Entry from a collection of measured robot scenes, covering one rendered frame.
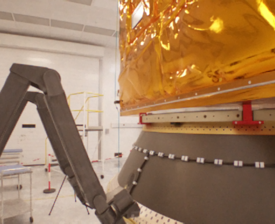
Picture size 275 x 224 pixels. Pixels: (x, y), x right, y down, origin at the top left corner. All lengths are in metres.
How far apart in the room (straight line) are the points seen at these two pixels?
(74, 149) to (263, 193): 0.71
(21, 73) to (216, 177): 0.81
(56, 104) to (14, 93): 0.11
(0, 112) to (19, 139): 8.00
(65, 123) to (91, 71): 8.35
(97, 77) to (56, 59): 1.85
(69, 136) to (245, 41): 0.68
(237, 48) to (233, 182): 0.53
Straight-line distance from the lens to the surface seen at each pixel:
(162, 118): 1.13
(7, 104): 0.57
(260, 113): 0.95
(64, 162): 1.05
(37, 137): 8.48
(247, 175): 0.91
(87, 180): 0.61
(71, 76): 8.71
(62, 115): 0.58
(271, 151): 0.95
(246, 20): 0.83
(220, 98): 0.91
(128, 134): 9.17
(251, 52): 0.78
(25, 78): 0.57
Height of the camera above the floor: 1.65
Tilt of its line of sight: 4 degrees up
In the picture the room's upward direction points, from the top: straight up
